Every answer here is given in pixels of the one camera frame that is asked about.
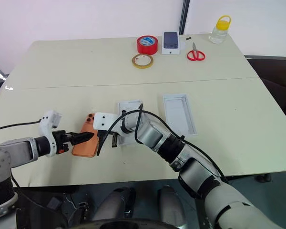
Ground red tape roll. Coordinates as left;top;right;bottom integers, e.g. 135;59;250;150
136;35;159;56

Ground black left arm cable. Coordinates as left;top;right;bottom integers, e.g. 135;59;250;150
0;120;43;135

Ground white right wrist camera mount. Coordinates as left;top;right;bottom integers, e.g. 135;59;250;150
93;112;122;132

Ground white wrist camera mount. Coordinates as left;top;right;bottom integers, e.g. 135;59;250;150
39;110;63;158
93;112;122;132

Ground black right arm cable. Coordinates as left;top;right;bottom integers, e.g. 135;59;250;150
104;103;230;184

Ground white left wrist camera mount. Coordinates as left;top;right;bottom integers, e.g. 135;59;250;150
39;110;63;158

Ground black caster wheel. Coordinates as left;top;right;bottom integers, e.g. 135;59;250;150
255;173;272;184

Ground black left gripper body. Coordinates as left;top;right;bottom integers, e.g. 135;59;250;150
52;130;73;155

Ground closed white phone box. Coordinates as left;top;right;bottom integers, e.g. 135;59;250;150
161;31;184;56

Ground black vertical pole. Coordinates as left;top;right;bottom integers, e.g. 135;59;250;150
178;0;191;35

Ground white phone box base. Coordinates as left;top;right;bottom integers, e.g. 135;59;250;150
116;100;144;146

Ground tan tape roll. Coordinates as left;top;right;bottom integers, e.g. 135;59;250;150
131;53;154;70

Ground grey rounded robot leg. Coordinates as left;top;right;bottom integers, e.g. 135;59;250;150
92;187;137;222
158;185;188;228

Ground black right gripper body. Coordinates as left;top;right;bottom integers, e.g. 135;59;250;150
98;129;120;139

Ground white phone box lid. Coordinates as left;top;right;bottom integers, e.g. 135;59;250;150
162;93;198;137

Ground clear jar with yellow lid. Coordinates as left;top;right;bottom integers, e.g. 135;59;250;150
209;15;232;45

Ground orange smartphone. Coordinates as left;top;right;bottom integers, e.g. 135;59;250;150
71;113;103;158

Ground dark curved robot waist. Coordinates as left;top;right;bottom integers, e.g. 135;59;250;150
71;218;189;229

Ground red handled scissors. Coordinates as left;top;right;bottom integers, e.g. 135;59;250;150
186;42;206;62

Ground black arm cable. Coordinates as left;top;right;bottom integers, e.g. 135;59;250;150
104;103;230;184
0;120;43;135

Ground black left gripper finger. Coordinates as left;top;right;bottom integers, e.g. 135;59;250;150
66;131;95;140
70;137;92;146

